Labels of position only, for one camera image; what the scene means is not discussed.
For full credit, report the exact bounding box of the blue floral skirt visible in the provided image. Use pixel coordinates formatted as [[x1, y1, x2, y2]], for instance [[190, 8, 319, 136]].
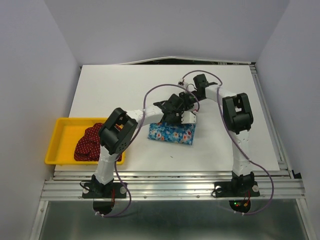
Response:
[[147, 122, 197, 146]]

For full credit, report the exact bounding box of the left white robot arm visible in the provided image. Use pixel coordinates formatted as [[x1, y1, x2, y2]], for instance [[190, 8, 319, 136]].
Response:
[[80, 94, 185, 199]]

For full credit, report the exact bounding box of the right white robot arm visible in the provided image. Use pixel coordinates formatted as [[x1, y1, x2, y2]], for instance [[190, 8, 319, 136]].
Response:
[[178, 71, 257, 198]]

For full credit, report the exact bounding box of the red polka dot skirt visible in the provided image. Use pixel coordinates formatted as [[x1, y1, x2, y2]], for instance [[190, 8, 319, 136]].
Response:
[[73, 122, 123, 163]]

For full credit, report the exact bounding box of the yellow plastic tray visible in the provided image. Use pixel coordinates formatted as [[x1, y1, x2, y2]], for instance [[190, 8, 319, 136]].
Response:
[[44, 117, 127, 166]]

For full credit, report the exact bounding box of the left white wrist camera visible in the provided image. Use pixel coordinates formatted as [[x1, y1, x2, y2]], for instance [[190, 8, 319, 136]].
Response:
[[181, 111, 197, 124]]

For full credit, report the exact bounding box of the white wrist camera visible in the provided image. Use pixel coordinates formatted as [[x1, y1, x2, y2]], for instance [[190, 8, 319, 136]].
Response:
[[181, 111, 197, 124], [177, 78, 190, 91]]

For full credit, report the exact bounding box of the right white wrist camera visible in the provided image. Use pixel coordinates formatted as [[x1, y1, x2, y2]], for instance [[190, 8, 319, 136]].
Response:
[[177, 78, 190, 91]]

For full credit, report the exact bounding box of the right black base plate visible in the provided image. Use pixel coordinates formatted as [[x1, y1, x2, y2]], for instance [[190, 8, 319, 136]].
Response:
[[211, 181, 260, 214]]

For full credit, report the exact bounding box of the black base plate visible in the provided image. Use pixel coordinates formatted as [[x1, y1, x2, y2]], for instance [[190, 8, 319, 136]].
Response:
[[79, 181, 127, 217], [211, 181, 260, 214]]

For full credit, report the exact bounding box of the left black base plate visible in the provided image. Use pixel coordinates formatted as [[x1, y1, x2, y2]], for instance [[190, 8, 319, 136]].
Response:
[[79, 181, 127, 217]]

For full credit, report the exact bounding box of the aluminium frame rail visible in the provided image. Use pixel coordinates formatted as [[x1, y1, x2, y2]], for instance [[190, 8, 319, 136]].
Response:
[[40, 170, 306, 201]]

